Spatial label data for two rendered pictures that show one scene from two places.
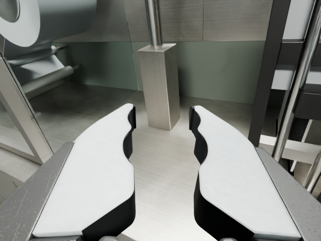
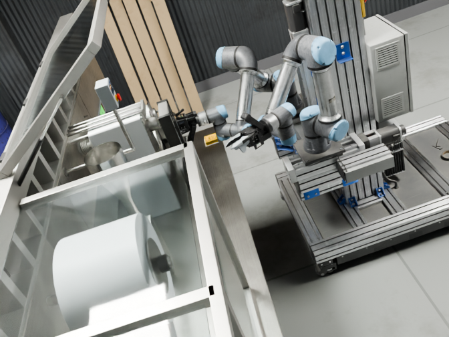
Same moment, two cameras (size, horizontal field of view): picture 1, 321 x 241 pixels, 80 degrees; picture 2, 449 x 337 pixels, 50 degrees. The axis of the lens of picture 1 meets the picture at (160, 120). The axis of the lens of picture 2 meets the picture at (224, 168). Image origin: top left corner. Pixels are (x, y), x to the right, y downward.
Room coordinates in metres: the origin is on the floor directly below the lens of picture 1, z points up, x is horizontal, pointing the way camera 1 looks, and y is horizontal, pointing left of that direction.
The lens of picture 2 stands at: (0.99, 1.52, 2.34)
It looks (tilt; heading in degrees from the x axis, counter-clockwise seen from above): 35 degrees down; 242
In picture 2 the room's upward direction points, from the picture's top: 20 degrees counter-clockwise
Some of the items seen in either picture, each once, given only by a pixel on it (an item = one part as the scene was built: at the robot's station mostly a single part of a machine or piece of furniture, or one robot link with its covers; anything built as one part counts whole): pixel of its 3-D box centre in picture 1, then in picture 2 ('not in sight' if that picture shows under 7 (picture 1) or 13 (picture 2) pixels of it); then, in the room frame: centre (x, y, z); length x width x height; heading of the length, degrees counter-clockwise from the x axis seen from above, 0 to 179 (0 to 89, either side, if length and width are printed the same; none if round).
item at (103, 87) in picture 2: not in sight; (109, 93); (0.45, -0.12, 1.66); 0.07 x 0.07 x 0.10; 60
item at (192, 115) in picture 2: not in sight; (188, 122); (-0.01, -0.55, 1.12); 0.12 x 0.08 x 0.09; 150
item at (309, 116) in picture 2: not in sight; (313, 120); (-0.46, -0.09, 0.98); 0.13 x 0.12 x 0.14; 87
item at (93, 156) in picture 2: not in sight; (105, 159); (0.61, -0.02, 1.50); 0.14 x 0.14 x 0.06
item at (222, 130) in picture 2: not in sight; (224, 129); (-0.16, -0.46, 1.01); 0.11 x 0.08 x 0.11; 110
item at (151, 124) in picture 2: not in sight; (152, 124); (0.25, -0.35, 1.33); 0.06 x 0.06 x 0.06; 60
